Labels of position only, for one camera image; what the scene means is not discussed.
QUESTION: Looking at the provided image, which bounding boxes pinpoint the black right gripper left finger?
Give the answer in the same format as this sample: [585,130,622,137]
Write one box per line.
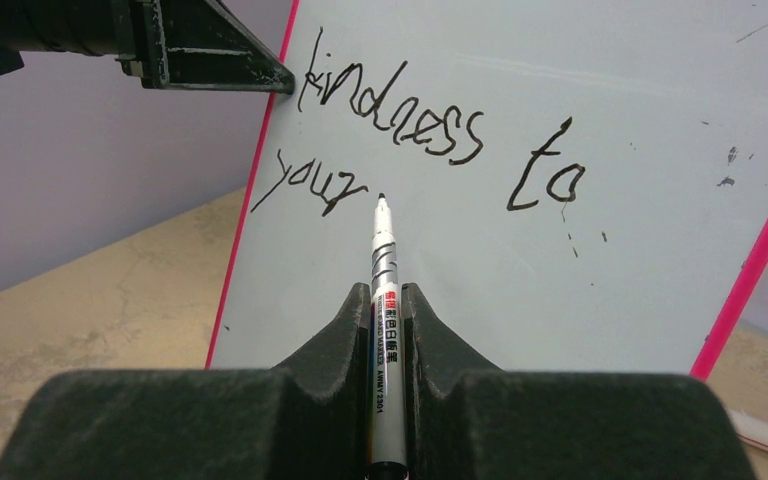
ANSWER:
[0,283,370,479]

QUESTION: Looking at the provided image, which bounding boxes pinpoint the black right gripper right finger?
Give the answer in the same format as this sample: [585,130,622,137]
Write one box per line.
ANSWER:
[402,283,755,479]

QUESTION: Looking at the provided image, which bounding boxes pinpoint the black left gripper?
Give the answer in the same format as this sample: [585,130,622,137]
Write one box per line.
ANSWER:
[110,0,296,94]

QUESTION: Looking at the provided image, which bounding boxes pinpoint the white whiteboard marker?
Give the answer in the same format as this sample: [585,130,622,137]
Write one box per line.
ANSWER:
[366,194,408,479]

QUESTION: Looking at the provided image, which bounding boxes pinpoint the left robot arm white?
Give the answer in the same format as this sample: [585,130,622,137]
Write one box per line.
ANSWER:
[0,0,295,94]

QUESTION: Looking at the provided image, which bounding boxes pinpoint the pink framed whiteboard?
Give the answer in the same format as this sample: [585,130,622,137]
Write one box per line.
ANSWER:
[207,1,768,378]

